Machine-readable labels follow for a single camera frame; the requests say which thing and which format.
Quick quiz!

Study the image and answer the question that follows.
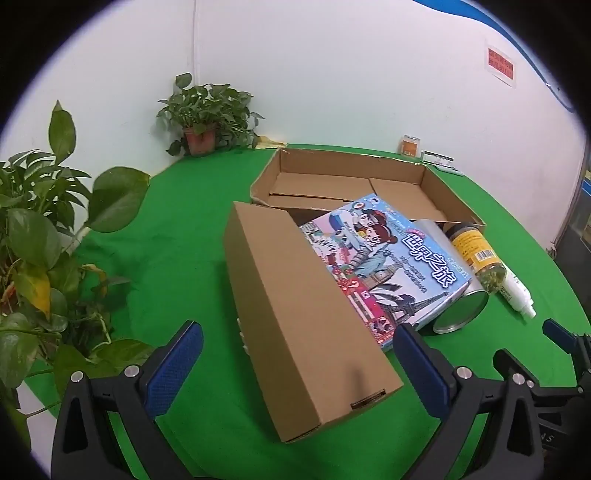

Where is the small potted plant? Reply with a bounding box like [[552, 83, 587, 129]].
[[156, 73, 266, 158]]

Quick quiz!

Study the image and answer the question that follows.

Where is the large leafy plant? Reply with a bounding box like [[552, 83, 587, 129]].
[[0, 100, 155, 453]]

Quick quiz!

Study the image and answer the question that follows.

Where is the silver metal can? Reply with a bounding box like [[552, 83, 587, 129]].
[[411, 219, 490, 334]]

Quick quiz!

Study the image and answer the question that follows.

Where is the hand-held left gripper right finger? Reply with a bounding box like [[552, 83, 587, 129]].
[[394, 323, 546, 480]]

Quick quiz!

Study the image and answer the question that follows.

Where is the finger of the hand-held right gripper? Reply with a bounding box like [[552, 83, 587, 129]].
[[542, 318, 591, 386], [493, 348, 540, 394]]

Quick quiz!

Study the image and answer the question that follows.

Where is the brown cardboard box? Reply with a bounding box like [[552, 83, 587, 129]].
[[224, 202, 404, 444]]

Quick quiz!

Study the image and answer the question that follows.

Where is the glass door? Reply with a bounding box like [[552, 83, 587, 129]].
[[554, 152, 591, 278]]

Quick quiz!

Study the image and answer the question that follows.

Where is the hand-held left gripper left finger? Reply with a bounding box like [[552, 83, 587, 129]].
[[51, 320, 204, 480]]

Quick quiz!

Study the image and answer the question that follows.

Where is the yellow label jar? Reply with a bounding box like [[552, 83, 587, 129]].
[[445, 222, 506, 296]]

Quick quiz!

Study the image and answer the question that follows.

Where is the green table cloth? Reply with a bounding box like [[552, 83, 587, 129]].
[[23, 144, 591, 480]]

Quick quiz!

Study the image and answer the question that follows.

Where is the white spray bottle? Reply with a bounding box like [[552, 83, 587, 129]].
[[494, 263, 537, 320]]

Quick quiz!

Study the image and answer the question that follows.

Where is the colourful board game box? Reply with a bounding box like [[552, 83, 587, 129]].
[[299, 193, 472, 352]]

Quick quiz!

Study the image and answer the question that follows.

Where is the red wall sign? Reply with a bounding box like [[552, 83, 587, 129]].
[[485, 42, 517, 88]]

